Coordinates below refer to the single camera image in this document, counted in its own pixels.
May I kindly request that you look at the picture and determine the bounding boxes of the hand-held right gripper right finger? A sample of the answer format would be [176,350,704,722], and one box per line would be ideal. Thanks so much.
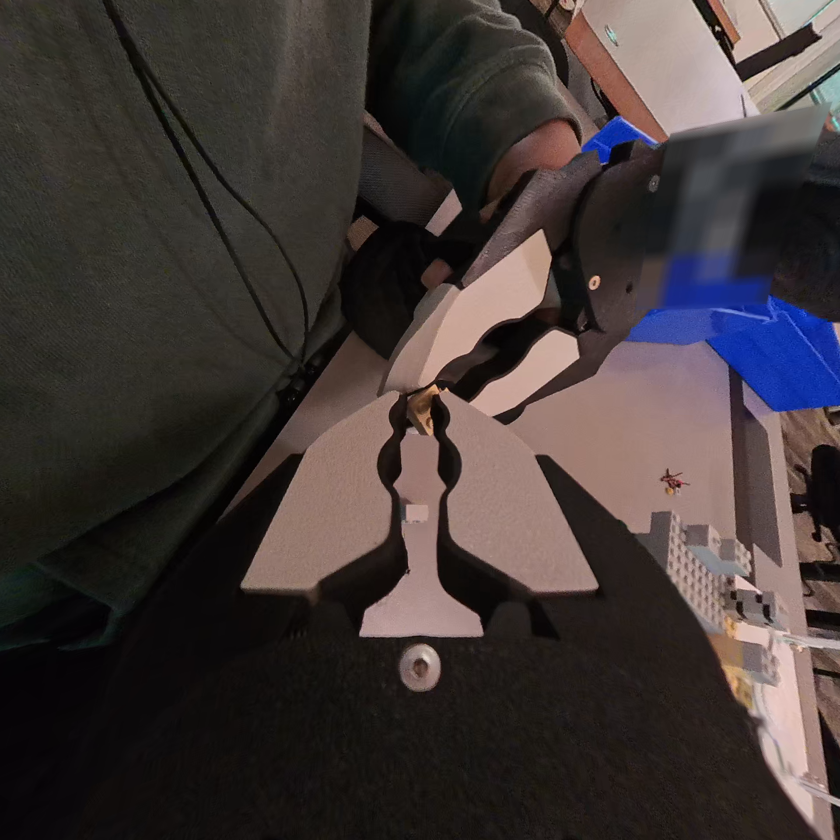
[432,392,602,637]

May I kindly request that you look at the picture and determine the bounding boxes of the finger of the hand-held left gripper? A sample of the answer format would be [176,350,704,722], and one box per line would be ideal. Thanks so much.
[453,326,583,417]
[377,228,555,399]

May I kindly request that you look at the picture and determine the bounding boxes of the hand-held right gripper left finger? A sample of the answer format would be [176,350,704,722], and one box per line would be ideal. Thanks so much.
[241,392,410,637]

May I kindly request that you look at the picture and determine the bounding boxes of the blue plastic bin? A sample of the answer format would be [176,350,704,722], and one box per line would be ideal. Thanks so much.
[579,115,788,347]
[706,295,840,414]

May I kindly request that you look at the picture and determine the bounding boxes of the small tan toy brick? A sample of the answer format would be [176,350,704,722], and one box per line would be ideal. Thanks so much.
[405,385,440,438]

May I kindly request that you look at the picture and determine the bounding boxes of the toy brick building model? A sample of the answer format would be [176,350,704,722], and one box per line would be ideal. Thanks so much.
[632,508,790,708]

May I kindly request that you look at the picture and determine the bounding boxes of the person's left forearm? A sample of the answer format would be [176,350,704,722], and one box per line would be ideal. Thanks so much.
[366,0,586,212]

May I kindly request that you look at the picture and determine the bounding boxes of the grey desk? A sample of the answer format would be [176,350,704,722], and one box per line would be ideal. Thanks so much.
[222,190,829,840]

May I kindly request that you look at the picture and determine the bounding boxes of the person's left hand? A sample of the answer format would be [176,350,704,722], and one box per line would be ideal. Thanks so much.
[420,118,584,291]

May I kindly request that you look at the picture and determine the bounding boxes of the black wrist rest pad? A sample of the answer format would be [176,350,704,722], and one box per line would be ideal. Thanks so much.
[339,220,475,362]

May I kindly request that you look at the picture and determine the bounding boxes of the grey mesh chair seat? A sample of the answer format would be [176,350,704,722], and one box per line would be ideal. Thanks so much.
[350,110,448,252]

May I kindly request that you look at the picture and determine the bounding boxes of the black office chair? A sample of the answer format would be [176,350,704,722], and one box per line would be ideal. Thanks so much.
[789,441,840,547]

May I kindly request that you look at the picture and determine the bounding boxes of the white flat board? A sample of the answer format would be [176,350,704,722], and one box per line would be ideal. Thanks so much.
[740,623,829,811]

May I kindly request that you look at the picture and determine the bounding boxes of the black cord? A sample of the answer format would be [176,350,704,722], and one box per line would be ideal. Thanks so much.
[100,0,314,370]

